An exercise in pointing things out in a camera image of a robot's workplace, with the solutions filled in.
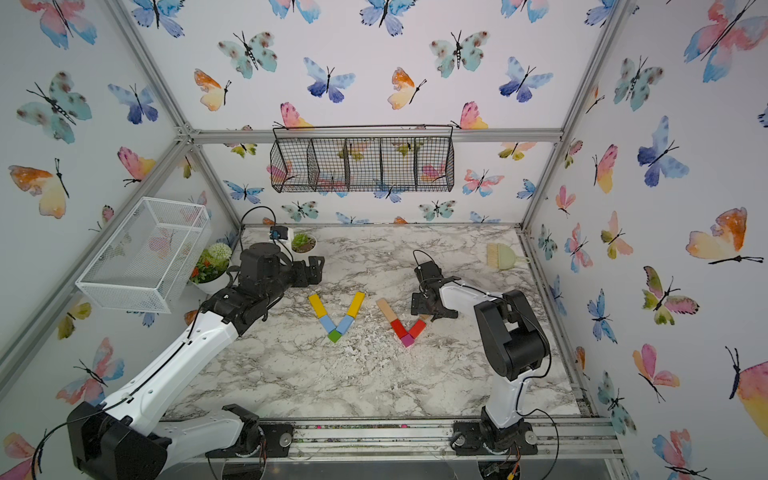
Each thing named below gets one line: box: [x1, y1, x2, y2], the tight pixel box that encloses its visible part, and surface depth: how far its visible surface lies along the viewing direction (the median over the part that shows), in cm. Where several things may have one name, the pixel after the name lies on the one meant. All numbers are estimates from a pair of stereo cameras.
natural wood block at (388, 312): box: [377, 298, 397, 323], surface depth 98 cm
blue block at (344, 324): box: [336, 315, 355, 335], surface depth 95 cm
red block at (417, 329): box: [409, 319, 427, 339], surface depth 95 cm
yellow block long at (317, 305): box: [309, 294, 328, 318], surface depth 101 cm
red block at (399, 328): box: [391, 319, 408, 339], surface depth 95 cm
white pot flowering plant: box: [189, 242, 233, 295], surface depth 93 cm
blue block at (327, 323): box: [319, 315, 336, 334], surface depth 96 cm
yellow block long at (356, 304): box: [346, 291, 367, 319], surface depth 100 cm
